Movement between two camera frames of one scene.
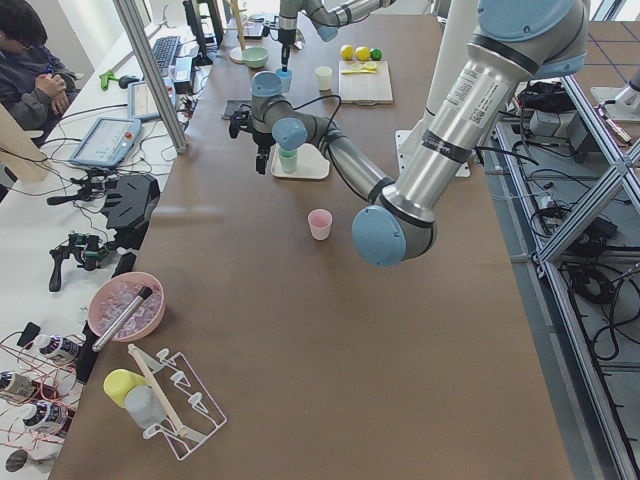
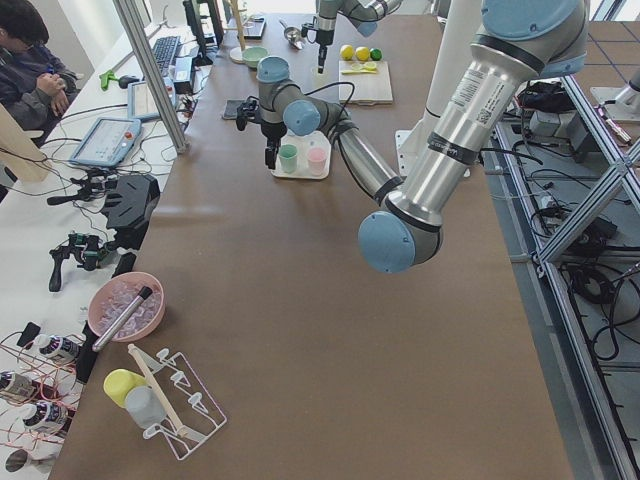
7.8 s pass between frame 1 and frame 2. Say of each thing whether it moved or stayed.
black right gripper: moved
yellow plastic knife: stayed
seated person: stayed
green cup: stayed
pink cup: moved
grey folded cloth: stayed
